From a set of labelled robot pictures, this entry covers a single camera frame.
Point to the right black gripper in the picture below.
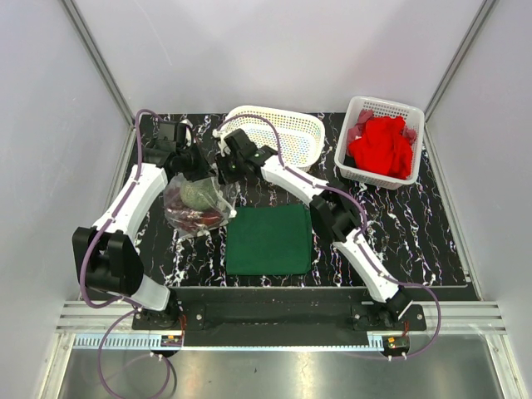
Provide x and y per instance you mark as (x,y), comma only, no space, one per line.
(224,177)

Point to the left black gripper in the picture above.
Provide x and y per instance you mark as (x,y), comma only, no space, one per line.
(204,170)

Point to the clear zip top bag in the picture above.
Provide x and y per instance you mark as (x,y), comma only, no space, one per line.
(189,223)

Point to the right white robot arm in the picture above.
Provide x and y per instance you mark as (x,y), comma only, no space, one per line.
(335,215)

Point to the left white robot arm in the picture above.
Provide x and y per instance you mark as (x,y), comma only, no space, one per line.
(107,265)

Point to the green fake melon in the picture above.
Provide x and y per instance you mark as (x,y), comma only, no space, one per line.
(198,195)

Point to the white oval perforated basket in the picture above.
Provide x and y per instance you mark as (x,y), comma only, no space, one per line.
(301,136)

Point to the folded green cloth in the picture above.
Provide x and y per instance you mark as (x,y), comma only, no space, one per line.
(269,241)

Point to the pink cloth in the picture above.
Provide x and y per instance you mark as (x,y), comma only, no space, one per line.
(388,124)

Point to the red cloth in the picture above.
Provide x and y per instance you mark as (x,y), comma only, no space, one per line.
(382,154)

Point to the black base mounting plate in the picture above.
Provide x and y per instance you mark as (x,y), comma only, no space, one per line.
(278,318)

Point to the white rectangular perforated basket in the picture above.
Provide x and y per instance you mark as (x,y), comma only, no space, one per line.
(415,119)

